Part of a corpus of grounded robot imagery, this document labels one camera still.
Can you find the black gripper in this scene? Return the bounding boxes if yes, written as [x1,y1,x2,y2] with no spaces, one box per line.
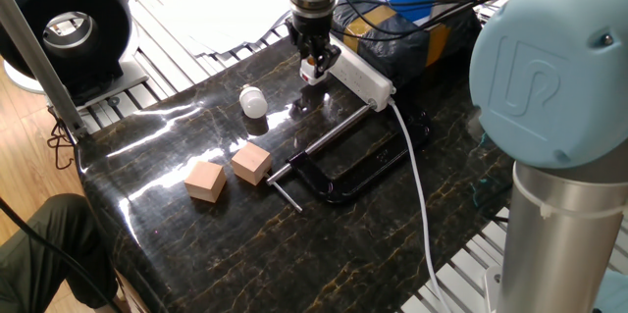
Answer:
[287,11,342,78]

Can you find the white bulb holder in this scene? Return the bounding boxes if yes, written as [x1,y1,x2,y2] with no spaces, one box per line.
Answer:
[299,55,329,86]

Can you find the white light bulb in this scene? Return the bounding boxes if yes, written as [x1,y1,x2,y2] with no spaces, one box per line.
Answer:
[238,83,270,120]

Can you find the white power strip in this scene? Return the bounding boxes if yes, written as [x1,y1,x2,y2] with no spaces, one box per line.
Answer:
[328,40,397,113]

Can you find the black plastic wrapped package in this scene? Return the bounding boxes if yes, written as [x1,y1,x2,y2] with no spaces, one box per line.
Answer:
[331,1,485,88]

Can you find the white paper sheets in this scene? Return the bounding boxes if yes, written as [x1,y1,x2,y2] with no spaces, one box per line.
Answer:
[141,0,295,57]

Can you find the wooden cube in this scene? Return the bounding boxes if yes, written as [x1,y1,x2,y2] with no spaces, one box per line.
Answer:
[230,141,274,186]
[183,160,228,204]

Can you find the black C-clamp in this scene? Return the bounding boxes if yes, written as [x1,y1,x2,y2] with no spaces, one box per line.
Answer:
[265,99,433,214]

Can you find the dark trousered person leg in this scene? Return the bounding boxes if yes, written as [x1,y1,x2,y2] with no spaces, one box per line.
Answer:
[0,193,119,313]

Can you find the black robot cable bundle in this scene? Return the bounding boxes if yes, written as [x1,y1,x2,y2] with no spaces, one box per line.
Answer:
[333,0,514,42]

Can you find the white power strip cable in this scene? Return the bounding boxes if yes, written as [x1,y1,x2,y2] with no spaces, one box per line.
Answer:
[387,99,455,313]

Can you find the tangled dark cable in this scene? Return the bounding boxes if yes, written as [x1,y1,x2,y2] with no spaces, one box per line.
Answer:
[46,106,76,171]

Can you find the aluminium frame post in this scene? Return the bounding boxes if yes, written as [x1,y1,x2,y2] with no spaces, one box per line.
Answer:
[0,0,89,140]

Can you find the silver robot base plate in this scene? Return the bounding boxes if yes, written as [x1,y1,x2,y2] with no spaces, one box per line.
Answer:
[483,266,504,313]

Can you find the thin black cable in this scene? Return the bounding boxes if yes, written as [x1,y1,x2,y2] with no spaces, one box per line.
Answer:
[0,197,124,313]

